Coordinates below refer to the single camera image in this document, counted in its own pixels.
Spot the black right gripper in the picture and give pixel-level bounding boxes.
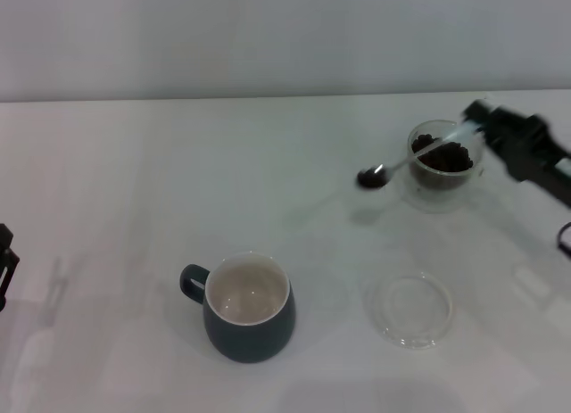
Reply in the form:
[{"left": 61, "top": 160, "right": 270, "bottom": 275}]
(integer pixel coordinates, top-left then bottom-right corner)
[{"left": 461, "top": 98, "right": 571, "bottom": 204}]

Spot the dark coffee beans heap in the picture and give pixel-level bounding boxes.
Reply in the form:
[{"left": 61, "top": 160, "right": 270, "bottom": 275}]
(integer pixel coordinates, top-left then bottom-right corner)
[{"left": 410, "top": 134, "right": 475, "bottom": 171}]

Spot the blue-handled metal spoon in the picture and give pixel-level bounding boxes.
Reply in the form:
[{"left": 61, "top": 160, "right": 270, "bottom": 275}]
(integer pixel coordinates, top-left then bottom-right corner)
[{"left": 356, "top": 118, "right": 485, "bottom": 192}]

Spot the dark teal ceramic mug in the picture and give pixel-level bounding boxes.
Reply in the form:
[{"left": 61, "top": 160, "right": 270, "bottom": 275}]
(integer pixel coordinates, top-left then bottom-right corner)
[{"left": 179, "top": 251, "right": 298, "bottom": 364}]

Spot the round clear glass dish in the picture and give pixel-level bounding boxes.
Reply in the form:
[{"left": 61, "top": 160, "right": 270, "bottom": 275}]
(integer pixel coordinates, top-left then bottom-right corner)
[{"left": 364, "top": 273, "right": 454, "bottom": 351}]

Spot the double-wall glass cup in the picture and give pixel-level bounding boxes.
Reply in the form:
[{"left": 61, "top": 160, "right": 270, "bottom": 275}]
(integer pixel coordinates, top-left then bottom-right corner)
[{"left": 408, "top": 118, "right": 485, "bottom": 212}]

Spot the black cable loop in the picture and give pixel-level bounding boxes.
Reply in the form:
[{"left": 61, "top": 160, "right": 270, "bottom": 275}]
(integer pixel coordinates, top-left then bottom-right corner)
[{"left": 557, "top": 220, "right": 571, "bottom": 259}]

